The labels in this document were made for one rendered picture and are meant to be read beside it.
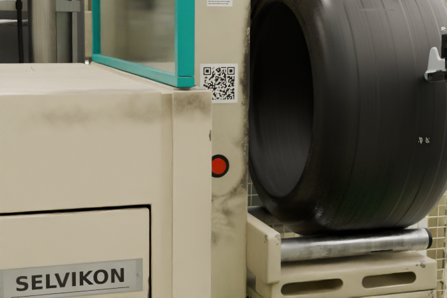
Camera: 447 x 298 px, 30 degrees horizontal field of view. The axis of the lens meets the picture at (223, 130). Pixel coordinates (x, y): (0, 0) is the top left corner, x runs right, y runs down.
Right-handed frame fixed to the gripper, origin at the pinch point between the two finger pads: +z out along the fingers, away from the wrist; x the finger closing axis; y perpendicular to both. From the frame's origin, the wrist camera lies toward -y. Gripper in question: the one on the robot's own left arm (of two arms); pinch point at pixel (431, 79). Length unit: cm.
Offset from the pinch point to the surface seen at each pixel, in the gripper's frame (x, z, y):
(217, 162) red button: 33.2, 22.3, -15.2
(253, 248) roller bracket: 26.6, 20.5, -31.8
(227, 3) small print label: 31.8, 19.5, 14.9
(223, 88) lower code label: 32.1, 21.2, -0.9
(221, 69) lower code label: 32.6, 20.8, 2.6
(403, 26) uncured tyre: 3.4, 3.8, 9.6
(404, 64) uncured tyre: 4.5, 1.5, 2.6
